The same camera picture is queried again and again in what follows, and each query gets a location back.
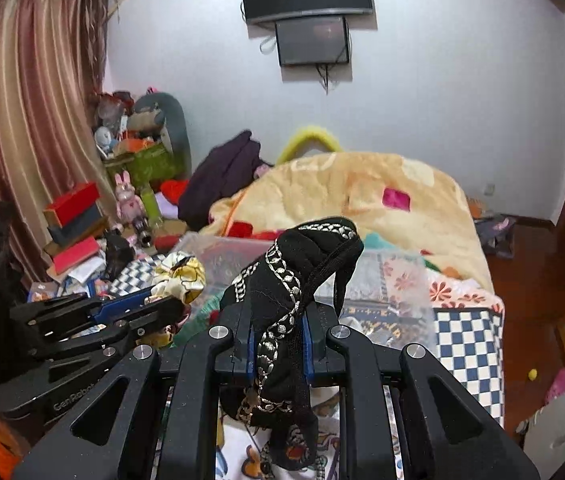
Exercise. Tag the black embroidered garment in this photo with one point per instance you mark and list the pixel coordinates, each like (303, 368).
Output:
(287, 280)

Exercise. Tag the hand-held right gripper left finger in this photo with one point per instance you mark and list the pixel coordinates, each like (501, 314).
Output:
(250, 355)

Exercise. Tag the yellow fleece blanket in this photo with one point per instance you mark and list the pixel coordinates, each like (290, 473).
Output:
(362, 195)

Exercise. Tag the dark patterned cloth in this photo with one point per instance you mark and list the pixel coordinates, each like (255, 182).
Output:
(496, 232)

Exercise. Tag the white wall socket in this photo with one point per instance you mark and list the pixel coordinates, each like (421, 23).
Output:
(489, 189)

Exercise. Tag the black white checkered cloth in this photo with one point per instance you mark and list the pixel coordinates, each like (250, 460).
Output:
(137, 272)

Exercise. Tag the red heart pillow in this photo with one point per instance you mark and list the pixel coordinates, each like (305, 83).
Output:
(175, 191)

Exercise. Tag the clear plastic storage box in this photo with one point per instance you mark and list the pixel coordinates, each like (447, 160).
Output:
(397, 290)

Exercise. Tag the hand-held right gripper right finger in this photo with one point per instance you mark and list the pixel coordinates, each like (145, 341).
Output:
(307, 355)

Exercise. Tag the small yellow ball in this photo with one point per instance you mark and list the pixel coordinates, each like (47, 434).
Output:
(531, 374)

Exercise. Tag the yellow floral cloth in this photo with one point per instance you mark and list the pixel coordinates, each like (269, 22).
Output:
(182, 272)

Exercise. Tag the pink striped curtain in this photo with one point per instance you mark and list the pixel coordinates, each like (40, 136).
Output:
(27, 110)

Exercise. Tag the white plastic panel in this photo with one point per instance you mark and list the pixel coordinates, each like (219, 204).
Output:
(557, 435)

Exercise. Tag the blue checkered sheet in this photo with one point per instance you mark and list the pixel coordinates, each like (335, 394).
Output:
(469, 355)

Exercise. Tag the grey plush toy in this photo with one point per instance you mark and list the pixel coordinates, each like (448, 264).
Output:
(175, 120)

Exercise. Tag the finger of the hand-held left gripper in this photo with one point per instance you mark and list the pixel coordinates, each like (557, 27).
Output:
(122, 302)
(160, 312)

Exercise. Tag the dark grey box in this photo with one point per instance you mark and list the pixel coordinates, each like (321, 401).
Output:
(77, 227)

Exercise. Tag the green bag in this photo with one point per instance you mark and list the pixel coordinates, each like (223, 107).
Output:
(147, 162)

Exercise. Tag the dark purple garment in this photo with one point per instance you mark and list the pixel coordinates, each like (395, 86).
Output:
(225, 180)

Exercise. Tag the pink soft item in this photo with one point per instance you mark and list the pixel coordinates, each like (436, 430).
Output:
(558, 385)

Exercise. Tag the black bag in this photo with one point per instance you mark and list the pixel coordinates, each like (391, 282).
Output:
(117, 255)

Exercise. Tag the red flat box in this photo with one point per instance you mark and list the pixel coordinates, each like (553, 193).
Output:
(76, 254)

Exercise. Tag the cartoon printed sheet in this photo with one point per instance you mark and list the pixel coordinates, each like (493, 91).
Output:
(242, 452)

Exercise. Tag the small black wall monitor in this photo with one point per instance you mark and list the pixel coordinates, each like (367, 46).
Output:
(312, 40)

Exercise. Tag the pink bunny toy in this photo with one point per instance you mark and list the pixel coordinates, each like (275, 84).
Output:
(130, 200)

